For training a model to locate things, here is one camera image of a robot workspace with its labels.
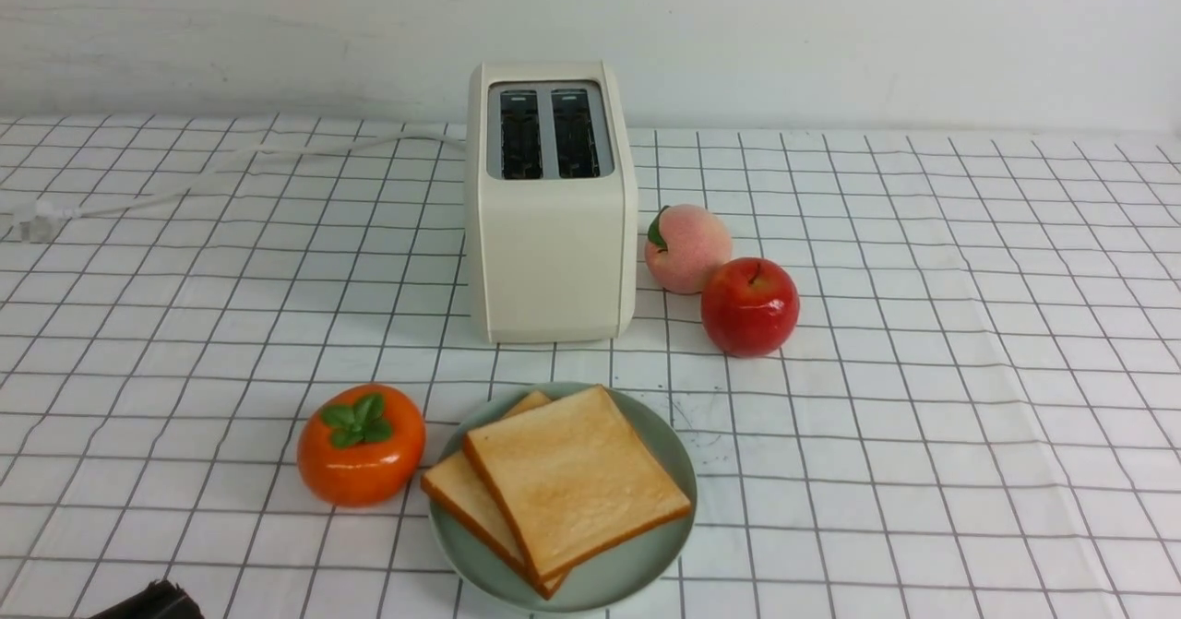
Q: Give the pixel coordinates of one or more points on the toast slice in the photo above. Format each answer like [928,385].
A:
[455,486]
[573,478]

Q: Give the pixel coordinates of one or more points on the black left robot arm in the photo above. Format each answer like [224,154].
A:
[161,599]

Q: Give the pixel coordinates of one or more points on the pink peach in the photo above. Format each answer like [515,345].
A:
[684,244]

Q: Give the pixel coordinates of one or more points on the cream white toaster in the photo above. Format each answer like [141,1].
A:
[551,204]

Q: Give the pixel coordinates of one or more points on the red apple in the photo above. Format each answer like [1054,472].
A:
[749,307]

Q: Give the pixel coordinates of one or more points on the orange persimmon with leaves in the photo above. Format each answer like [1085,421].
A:
[361,447]

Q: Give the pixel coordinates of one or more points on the pale green plate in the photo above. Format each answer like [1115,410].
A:
[606,579]

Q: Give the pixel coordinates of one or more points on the white checkered tablecloth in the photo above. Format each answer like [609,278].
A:
[976,418]

